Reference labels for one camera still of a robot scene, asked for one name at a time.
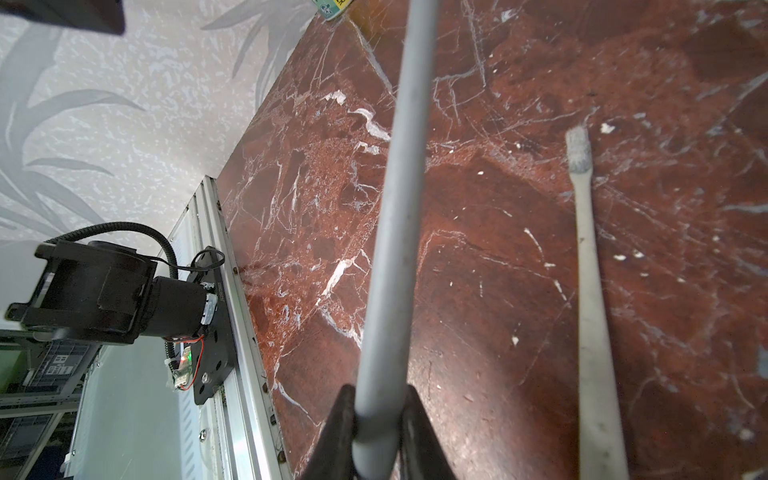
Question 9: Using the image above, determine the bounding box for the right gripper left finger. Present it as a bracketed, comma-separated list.
[299, 384, 356, 480]

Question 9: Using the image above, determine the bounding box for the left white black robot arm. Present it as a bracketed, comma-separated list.
[4, 222, 225, 344]

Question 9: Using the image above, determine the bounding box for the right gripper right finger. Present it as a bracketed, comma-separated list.
[400, 385, 456, 480]

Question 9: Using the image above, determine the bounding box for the beige toothbrush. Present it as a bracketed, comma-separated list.
[565, 125, 630, 479]

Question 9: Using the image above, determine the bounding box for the small green tin can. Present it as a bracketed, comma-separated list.
[312, 0, 353, 21]

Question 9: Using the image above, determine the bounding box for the aluminium mounting rail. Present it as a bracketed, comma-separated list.
[171, 177, 292, 479]

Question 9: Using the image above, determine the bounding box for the dark grey toothbrush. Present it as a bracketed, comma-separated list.
[351, 1, 440, 479]

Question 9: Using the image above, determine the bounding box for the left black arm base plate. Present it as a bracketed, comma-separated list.
[189, 247, 237, 406]

